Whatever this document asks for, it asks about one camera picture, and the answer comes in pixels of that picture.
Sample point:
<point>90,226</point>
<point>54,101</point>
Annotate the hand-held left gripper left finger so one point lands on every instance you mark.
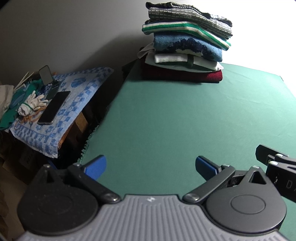
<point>97,165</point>

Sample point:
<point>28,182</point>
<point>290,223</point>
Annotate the maroon knit sweater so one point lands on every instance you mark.
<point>185,75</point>

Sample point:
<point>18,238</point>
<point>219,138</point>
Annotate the dark flat device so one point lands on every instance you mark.
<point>52,91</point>

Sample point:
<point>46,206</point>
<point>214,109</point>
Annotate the crumpled green cloth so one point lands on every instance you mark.
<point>7,118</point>

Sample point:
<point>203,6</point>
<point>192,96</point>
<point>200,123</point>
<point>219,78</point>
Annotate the blue white patterned towel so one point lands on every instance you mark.
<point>76,92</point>

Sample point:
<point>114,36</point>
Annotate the blue patterned knit sweater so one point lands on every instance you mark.
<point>166,42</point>

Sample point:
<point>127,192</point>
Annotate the black smartphone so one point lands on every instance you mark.
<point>54,107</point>

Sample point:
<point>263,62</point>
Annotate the green white striped sweater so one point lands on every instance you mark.
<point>173,26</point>

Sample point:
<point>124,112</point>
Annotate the white cloth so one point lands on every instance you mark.
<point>5,95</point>

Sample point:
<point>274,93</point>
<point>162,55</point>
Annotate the pale lilac garment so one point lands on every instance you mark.
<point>144,52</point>

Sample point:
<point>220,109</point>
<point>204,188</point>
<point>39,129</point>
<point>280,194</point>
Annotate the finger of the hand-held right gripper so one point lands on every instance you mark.
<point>262,153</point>

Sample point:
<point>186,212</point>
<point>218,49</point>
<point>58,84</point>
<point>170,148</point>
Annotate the wooden side table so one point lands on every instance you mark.
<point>78,125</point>

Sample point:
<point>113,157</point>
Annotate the white gloves bundle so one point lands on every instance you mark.
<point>30,105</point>

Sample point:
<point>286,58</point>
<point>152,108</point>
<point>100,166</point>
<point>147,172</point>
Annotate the white and dark green garment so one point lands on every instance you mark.
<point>171,58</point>

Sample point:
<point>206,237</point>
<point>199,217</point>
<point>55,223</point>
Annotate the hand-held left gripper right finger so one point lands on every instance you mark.
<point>204,165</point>

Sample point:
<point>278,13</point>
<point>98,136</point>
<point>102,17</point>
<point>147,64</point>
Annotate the grey striped knit sweater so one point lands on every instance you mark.
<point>185,17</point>

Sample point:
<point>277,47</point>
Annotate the green table cloth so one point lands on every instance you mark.
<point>173,127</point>

